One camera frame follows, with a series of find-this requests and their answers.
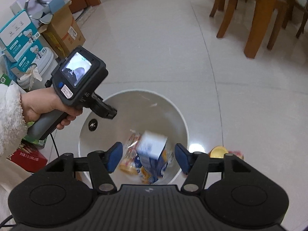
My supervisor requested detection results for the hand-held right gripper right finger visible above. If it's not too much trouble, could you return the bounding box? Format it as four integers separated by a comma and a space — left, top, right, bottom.
174, 143, 259, 194

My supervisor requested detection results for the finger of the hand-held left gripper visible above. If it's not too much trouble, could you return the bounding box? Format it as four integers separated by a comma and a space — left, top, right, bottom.
90, 93, 118, 120

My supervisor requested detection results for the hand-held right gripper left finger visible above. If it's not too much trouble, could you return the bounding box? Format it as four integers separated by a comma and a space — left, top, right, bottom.
43, 142, 123, 195

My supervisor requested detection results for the clear wrapper with red print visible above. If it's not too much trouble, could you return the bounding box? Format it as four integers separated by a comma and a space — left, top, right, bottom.
124, 129, 142, 160

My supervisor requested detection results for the orange peel half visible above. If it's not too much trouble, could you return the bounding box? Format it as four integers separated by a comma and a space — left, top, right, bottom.
208, 146, 229, 159

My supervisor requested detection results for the white trash bin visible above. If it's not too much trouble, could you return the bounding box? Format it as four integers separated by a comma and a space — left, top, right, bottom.
77, 90, 189, 186

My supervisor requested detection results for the red snack wrapper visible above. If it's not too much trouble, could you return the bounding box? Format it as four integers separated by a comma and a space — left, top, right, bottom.
228, 150, 244, 161

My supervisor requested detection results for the person's left forearm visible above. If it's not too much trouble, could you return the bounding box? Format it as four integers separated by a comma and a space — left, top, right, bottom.
0, 83, 28, 160

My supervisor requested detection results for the person's left hand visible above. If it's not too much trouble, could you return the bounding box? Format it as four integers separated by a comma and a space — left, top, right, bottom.
21, 86, 84, 131

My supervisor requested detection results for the cream tied plastic bag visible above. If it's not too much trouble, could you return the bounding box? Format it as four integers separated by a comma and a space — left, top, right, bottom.
21, 65, 43, 90

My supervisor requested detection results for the brown cardboard box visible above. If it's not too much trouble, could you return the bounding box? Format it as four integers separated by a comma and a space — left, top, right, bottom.
38, 1, 86, 58

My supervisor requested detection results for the green white box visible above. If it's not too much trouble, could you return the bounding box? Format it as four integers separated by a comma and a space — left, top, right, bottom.
0, 73, 13, 87

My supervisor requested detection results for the pale blue plastic item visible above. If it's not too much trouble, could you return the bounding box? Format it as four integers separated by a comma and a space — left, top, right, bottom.
24, 0, 72, 26

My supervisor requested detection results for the red box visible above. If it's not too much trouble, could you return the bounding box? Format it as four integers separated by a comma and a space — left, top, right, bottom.
6, 141, 48, 173

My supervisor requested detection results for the plain white box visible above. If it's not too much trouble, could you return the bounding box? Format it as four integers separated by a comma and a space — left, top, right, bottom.
10, 0, 33, 15

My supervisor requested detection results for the wooden dining table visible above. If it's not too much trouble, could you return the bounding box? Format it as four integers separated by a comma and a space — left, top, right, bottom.
244, 0, 284, 59

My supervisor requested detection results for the black cable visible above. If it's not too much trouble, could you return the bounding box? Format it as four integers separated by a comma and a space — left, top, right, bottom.
49, 132, 59, 160

